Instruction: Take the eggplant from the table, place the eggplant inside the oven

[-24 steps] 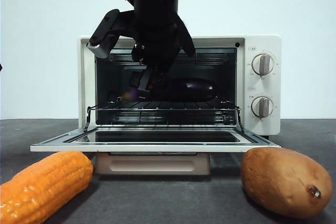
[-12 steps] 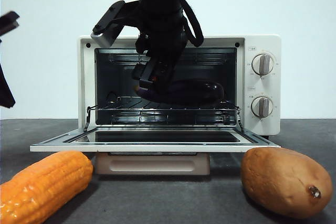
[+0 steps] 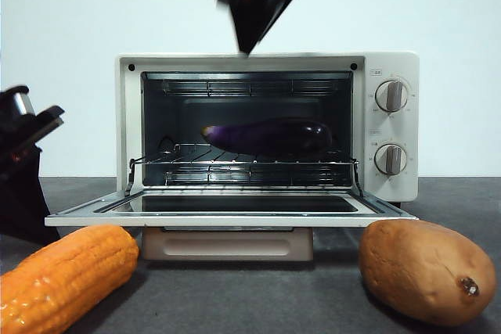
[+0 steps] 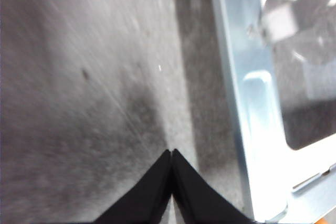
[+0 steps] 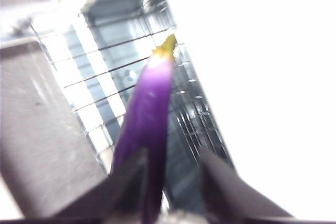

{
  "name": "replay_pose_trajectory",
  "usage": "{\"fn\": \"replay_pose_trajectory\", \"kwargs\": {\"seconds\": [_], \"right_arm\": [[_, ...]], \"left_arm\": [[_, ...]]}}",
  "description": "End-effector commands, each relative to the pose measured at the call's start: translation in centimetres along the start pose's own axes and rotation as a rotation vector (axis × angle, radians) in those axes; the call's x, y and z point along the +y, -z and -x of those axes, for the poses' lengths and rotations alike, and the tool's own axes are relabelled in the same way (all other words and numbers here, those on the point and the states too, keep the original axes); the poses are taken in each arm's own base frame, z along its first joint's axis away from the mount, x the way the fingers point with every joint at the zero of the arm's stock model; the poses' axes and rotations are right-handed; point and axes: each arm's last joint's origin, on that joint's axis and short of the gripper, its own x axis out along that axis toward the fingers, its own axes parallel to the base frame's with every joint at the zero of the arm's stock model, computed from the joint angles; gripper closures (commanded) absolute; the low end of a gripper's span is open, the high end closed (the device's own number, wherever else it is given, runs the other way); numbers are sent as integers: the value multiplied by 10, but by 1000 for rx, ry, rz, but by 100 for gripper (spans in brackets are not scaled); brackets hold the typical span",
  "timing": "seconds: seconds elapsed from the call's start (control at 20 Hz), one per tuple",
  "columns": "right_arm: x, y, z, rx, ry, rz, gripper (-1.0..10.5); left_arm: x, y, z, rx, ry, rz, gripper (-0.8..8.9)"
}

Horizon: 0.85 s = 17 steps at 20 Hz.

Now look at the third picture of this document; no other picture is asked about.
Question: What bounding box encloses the glass-window oven door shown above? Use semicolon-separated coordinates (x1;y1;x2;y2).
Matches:
44;189;419;229

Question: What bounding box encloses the purple eggplant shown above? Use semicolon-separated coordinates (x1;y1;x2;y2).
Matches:
201;117;333;155

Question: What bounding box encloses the taupe oven door handle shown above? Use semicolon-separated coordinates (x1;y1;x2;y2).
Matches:
141;227;314;262

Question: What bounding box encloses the oven heater guard grille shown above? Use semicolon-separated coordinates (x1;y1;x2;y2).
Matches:
164;169;350;187
162;79;346;97

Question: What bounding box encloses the large oven dial knob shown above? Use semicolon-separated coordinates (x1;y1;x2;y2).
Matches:
374;80;409;113

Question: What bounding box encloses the cream Toshiba toaster oven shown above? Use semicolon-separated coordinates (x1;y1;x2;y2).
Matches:
115;51;420;214

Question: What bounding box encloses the small oven dial knob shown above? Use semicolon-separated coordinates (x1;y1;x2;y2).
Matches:
374;144;408;176

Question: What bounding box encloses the orange corn cob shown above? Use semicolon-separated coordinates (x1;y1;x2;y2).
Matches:
0;224;140;334

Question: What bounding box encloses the brown sweet potato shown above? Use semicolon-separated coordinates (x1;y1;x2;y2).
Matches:
359;219;497;327

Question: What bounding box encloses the wire oven rack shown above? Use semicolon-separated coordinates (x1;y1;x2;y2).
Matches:
127;142;360;194

